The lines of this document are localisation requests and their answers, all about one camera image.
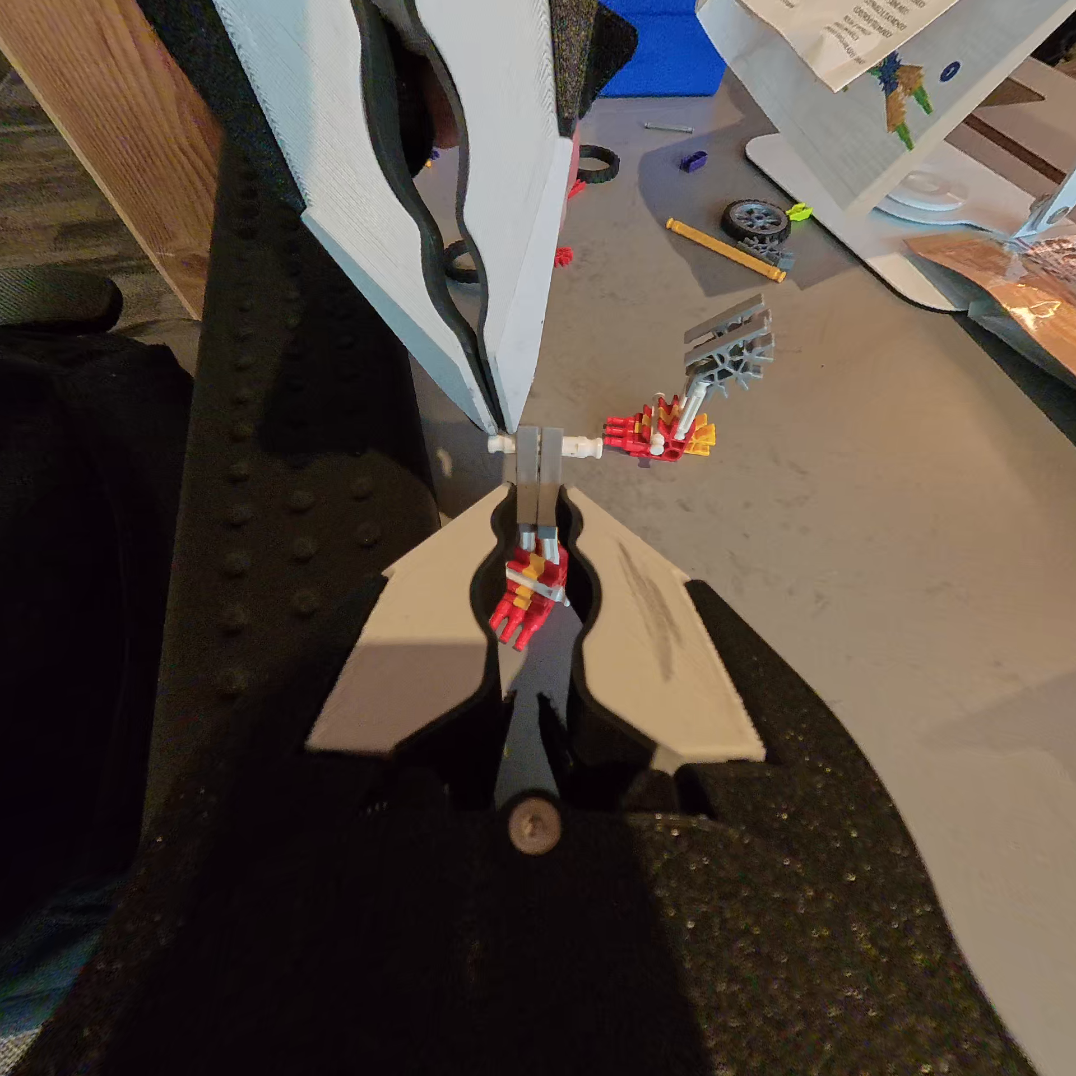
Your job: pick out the green toy connector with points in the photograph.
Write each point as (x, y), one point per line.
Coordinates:
(800, 213)

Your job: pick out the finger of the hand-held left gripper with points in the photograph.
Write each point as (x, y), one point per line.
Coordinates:
(336, 168)
(513, 210)

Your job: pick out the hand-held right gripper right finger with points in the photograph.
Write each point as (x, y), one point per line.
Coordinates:
(664, 681)

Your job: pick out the grey toy connector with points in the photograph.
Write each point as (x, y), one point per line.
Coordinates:
(769, 252)

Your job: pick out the printed instruction sheet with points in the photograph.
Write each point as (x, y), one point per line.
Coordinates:
(849, 42)

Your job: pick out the instruction sheet on white stand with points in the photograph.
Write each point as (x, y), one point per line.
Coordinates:
(841, 126)

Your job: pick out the purple toy connector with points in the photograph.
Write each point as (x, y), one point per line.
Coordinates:
(693, 162)

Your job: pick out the wooden board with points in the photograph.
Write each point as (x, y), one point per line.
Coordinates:
(109, 126)

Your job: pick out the grey red yellow toy assembly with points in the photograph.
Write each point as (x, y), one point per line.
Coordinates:
(538, 479)
(664, 437)

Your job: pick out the toy parts bag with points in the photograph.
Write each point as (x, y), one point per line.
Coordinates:
(1009, 294)

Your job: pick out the white toy rod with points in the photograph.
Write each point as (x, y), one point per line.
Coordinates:
(582, 446)

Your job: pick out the blue plastic container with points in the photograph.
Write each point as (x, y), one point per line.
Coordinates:
(672, 50)

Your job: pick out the person's left hand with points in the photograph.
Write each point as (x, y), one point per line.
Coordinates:
(437, 109)

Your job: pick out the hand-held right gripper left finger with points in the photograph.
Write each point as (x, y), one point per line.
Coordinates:
(403, 672)

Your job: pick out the small grey toy rod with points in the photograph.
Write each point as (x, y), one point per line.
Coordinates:
(668, 127)

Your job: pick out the yellow toy rod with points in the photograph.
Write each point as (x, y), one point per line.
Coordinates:
(714, 244)

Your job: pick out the toy wheel with grey hub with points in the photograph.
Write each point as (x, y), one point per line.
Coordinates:
(756, 220)

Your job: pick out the dark clothing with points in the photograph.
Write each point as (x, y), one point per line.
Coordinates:
(84, 588)

